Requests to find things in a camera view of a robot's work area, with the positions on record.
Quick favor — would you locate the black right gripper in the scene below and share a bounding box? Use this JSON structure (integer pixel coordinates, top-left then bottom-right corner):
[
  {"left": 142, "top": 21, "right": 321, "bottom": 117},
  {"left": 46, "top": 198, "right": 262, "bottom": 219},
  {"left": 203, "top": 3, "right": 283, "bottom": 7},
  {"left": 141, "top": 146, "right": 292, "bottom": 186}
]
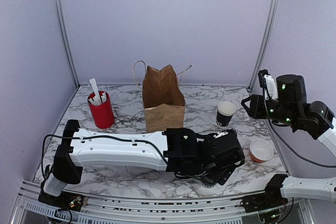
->
[{"left": 242, "top": 94, "right": 298, "bottom": 127}]

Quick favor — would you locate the black paper coffee cup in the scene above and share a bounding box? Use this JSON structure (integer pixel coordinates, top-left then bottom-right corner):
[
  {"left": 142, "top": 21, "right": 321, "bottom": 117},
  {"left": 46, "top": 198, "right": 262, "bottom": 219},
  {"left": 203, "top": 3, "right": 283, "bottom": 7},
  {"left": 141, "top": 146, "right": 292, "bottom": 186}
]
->
[{"left": 216, "top": 101, "right": 236, "bottom": 126}]

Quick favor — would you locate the brown cardboard box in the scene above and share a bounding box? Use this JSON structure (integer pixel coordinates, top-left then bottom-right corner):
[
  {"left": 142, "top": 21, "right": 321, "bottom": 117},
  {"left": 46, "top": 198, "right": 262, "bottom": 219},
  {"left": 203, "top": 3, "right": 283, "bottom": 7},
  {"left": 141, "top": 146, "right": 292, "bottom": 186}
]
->
[{"left": 132, "top": 60, "right": 192, "bottom": 133}]

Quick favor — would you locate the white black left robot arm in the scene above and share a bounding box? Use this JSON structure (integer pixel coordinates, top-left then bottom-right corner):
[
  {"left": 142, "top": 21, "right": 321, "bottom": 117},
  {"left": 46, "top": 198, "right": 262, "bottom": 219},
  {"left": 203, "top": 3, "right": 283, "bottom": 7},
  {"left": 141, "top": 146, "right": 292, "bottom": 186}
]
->
[{"left": 38, "top": 120, "right": 245, "bottom": 211}]

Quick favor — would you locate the orange white bowl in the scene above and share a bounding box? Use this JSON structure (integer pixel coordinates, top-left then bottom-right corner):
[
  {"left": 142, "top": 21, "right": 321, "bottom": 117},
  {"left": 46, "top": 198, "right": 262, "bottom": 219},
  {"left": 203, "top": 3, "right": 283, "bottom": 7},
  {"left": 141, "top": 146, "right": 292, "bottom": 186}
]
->
[{"left": 249, "top": 139, "right": 274, "bottom": 163}]

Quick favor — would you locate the red cylindrical container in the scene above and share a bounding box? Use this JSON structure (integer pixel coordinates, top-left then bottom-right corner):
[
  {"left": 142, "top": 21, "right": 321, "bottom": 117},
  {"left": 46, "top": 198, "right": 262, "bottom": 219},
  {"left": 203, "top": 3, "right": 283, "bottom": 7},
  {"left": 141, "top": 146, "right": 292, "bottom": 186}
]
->
[{"left": 87, "top": 91, "right": 115, "bottom": 129}]

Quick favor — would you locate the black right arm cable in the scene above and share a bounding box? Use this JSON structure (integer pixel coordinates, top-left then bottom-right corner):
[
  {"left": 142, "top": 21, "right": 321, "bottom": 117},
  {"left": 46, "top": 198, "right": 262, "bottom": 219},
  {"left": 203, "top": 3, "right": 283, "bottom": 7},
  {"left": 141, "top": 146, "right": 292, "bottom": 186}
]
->
[{"left": 264, "top": 90, "right": 336, "bottom": 167}]

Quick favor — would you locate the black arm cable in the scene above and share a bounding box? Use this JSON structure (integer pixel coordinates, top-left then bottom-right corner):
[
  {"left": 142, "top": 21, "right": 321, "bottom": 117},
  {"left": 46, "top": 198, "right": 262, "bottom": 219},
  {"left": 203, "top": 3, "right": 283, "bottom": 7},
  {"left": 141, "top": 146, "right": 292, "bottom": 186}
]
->
[
  {"left": 41, "top": 134, "right": 205, "bottom": 180},
  {"left": 264, "top": 90, "right": 336, "bottom": 167}
]

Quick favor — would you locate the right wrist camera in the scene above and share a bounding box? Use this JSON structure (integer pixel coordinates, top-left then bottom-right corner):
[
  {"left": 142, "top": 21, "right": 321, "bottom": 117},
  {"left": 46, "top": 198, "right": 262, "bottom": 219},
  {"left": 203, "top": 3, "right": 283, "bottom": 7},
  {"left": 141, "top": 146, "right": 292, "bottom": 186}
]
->
[{"left": 257, "top": 69, "right": 307, "bottom": 104}]

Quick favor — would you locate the aluminium frame post right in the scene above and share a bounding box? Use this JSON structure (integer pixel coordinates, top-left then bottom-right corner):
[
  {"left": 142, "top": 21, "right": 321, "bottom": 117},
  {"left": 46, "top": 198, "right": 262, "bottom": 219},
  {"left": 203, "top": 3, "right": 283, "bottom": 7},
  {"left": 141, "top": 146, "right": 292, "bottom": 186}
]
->
[{"left": 247, "top": 0, "right": 279, "bottom": 92}]

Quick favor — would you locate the aluminium frame post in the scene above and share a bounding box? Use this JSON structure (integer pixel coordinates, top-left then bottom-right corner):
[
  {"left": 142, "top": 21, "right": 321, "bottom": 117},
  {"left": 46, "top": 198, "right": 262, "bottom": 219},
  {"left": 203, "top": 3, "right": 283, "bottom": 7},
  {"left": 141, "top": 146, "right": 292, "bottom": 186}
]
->
[
  {"left": 54, "top": 0, "right": 80, "bottom": 89},
  {"left": 247, "top": 0, "right": 279, "bottom": 92}
]

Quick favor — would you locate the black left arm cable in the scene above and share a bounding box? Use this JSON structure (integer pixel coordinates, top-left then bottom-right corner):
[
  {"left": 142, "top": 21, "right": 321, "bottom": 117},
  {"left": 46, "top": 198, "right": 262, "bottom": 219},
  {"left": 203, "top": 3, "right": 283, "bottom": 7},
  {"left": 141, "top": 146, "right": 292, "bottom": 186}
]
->
[{"left": 41, "top": 134, "right": 205, "bottom": 180}]

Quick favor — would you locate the aluminium frame post left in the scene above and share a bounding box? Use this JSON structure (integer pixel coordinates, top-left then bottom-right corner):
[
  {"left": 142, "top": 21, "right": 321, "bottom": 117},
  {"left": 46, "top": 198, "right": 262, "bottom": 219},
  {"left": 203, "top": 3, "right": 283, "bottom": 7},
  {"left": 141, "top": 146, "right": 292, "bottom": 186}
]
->
[{"left": 54, "top": 0, "right": 80, "bottom": 89}]

